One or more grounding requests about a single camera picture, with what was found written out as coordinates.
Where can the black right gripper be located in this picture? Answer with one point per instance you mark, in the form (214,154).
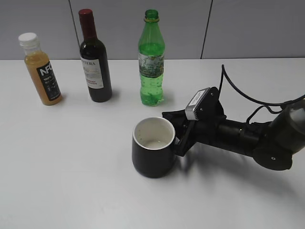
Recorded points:
(189,130)

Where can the black mug white inside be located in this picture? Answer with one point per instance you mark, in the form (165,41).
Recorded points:
(153,140)

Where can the green sprite bottle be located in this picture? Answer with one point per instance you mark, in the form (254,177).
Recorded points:
(151,48)

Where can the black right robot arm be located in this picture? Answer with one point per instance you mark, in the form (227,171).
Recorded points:
(270,144)

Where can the red wine bottle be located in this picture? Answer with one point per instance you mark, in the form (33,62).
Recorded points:
(94,59)

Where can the orange juice bottle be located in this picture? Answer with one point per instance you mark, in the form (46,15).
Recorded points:
(39,67)

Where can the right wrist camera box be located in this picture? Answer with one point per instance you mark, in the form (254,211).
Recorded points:
(194,109)

